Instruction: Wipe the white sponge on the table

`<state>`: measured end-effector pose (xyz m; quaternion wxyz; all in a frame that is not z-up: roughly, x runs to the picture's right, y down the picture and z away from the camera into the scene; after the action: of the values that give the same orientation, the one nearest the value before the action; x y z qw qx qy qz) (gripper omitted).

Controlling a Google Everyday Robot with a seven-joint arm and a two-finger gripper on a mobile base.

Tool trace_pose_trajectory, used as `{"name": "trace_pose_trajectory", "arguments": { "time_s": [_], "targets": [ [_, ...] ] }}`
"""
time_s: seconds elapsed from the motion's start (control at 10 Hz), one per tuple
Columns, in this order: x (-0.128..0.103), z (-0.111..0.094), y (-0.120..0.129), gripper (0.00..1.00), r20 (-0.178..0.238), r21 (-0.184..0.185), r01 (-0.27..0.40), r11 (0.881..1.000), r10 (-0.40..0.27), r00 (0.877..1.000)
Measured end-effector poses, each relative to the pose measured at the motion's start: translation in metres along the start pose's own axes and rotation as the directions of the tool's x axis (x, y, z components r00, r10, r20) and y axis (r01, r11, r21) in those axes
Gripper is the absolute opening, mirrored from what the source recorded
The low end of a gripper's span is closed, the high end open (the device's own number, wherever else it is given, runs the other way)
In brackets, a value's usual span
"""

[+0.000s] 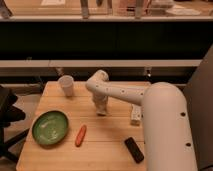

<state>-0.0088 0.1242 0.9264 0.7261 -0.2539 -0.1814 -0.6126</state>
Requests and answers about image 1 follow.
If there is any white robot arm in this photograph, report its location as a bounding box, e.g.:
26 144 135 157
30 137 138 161
85 70 198 171

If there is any orange carrot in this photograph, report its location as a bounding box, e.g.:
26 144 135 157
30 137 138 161
75 125 87 147

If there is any white paper cup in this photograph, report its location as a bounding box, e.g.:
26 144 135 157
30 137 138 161
58 75 74 97

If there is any green bowl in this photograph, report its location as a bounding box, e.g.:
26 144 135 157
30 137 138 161
31 111 69 146

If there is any black rectangular block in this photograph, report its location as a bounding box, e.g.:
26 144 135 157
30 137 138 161
124 137 144 163

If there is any black office chair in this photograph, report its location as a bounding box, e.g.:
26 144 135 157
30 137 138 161
0 85 29 163

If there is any dark chair at right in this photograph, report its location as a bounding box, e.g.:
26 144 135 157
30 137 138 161
183 44 213 171

